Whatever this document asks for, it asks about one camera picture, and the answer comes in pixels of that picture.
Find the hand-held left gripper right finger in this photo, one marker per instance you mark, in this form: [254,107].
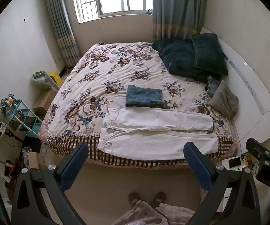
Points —
[198,166]

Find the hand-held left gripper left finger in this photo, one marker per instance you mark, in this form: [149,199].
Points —
[75,166]

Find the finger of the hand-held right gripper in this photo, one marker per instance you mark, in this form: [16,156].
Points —
[256,147]

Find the white pants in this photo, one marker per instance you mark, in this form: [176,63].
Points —
[153,140]

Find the black smartphone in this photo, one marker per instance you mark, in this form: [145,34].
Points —
[234,162]

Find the small cardboard box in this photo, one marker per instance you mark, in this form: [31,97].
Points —
[36,161]

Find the white bed headboard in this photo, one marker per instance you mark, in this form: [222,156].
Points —
[249,93]

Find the grey fleece blanket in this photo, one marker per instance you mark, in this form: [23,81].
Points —
[225,99]

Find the teal shelf rack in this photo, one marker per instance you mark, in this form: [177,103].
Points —
[23,119]

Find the large cardboard box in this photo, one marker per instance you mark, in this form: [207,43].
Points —
[44,100]

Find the person's fluffy pink robe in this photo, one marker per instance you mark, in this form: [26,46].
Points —
[139,213]

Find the blue-grey ruffled cloth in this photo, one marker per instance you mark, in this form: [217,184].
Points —
[212,85]

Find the folded blue jeans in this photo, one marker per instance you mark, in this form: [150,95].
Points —
[144,96]

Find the yellow box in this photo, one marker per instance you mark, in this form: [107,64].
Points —
[55,77]

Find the clear bin with green lid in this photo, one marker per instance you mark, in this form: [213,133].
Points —
[41,80]

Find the floral blanket with checkered edge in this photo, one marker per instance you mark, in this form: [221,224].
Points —
[106,75]

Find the small dark teal pillow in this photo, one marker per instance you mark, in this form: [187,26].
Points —
[208,51]

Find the blue-grey striped curtain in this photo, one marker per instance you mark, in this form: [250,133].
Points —
[177,9]
[59,23]

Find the wall outlet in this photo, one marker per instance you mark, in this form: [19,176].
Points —
[58,59]

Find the white wall switch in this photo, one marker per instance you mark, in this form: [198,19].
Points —
[26,20]

